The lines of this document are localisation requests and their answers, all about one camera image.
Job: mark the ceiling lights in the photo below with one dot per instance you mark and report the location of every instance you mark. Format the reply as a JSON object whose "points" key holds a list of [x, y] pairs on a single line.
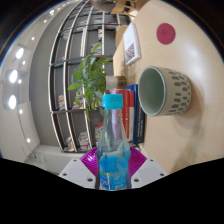
{"points": [[13, 76]]}

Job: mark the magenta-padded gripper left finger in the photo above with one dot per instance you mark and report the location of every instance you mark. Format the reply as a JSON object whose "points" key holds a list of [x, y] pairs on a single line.
{"points": [[77, 171]]}

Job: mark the patterned ceramic mug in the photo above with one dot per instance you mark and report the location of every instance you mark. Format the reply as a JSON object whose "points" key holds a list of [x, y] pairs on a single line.
{"points": [[176, 91]]}

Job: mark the grey shelf unit with books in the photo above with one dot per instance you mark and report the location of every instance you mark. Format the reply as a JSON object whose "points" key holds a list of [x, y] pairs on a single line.
{"points": [[70, 66]]}

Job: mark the round-backed wooden chair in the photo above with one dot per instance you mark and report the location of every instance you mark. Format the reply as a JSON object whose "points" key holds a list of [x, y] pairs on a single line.
{"points": [[120, 35]]}

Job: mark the white booklet with square code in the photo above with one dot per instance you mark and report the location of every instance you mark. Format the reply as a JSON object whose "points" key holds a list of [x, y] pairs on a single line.
{"points": [[131, 45]]}

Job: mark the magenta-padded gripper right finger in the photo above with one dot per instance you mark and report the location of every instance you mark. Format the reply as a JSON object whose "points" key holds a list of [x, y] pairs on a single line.
{"points": [[149, 171]]}

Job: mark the green plant in white pot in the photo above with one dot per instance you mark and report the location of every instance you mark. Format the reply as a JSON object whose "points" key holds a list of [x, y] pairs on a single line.
{"points": [[91, 75]]}

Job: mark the pink book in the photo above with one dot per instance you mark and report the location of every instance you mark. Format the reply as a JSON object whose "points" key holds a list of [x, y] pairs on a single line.
{"points": [[115, 91]]}

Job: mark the clear bottle with blue cap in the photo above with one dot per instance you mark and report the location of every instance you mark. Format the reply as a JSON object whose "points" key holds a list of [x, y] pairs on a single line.
{"points": [[113, 156]]}

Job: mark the person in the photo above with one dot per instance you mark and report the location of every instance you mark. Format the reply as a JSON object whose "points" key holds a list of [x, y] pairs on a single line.
{"points": [[101, 4]]}

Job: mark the flat round red coaster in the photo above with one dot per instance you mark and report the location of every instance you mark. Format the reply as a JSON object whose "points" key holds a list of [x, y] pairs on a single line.
{"points": [[166, 33]]}

